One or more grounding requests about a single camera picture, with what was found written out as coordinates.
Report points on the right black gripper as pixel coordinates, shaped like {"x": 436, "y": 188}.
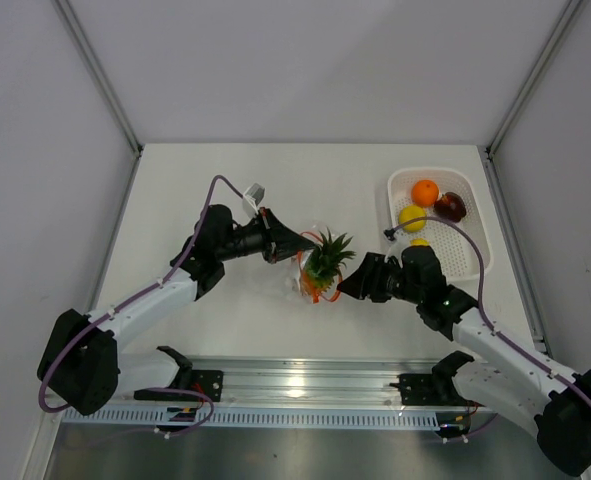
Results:
{"x": 366, "y": 281}

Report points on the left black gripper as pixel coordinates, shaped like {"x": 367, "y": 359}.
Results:
{"x": 278, "y": 241}

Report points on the clear zip top bag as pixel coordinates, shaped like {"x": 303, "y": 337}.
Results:
{"x": 333, "y": 294}

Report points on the toy pineapple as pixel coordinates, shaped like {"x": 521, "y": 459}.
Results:
{"x": 323, "y": 265}

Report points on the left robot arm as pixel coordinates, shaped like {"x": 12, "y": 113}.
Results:
{"x": 106, "y": 333}

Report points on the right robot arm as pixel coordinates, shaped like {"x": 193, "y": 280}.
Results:
{"x": 549, "y": 401}

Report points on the yellow pear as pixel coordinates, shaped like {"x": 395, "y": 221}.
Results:
{"x": 419, "y": 242}

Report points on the yellow green lemon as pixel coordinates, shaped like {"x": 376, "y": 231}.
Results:
{"x": 412, "y": 218}

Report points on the white perforated basket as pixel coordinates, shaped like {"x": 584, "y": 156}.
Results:
{"x": 461, "y": 251}

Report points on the orange fruit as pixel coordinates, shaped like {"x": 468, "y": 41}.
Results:
{"x": 425, "y": 193}

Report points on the dark red apple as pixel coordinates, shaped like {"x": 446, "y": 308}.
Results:
{"x": 450, "y": 206}

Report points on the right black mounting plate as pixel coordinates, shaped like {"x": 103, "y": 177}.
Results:
{"x": 430, "y": 389}

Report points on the black mounting plate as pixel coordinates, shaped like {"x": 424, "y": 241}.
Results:
{"x": 430, "y": 389}
{"x": 202, "y": 387}

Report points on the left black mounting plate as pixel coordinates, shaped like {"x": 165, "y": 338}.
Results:
{"x": 202, "y": 387}

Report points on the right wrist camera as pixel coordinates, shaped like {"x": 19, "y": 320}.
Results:
{"x": 397, "y": 242}

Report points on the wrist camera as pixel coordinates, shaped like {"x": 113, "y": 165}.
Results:
{"x": 397, "y": 242}
{"x": 252, "y": 198}

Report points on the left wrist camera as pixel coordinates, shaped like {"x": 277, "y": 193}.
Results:
{"x": 252, "y": 198}

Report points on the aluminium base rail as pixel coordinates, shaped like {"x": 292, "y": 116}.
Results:
{"x": 305, "y": 382}

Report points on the white slotted cable duct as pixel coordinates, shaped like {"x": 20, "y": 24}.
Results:
{"x": 261, "y": 418}

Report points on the left aluminium frame post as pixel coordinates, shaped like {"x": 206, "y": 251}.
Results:
{"x": 96, "y": 71}

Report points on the aluminium frame post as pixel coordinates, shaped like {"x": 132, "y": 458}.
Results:
{"x": 552, "y": 45}
{"x": 96, "y": 71}

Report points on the right aluminium frame post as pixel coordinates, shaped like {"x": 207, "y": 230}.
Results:
{"x": 552, "y": 45}

